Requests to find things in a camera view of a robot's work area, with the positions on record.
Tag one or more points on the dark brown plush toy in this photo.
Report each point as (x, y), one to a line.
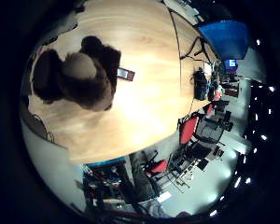
(81, 84)

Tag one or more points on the red chair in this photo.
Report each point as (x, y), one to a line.
(188, 130)
(159, 166)

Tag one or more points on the black bag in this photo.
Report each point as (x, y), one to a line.
(201, 85)

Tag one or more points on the grey and black office chair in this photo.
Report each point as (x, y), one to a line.
(213, 130)

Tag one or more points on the white paper sheet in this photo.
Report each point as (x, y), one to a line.
(207, 68)

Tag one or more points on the adjoining wooden table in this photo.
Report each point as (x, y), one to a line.
(188, 46)

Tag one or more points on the cluttered equipment cart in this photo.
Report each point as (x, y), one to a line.
(105, 186)

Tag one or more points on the lit computer monitor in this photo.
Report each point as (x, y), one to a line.
(231, 63)

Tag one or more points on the blue partition screen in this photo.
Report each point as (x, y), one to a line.
(227, 39)

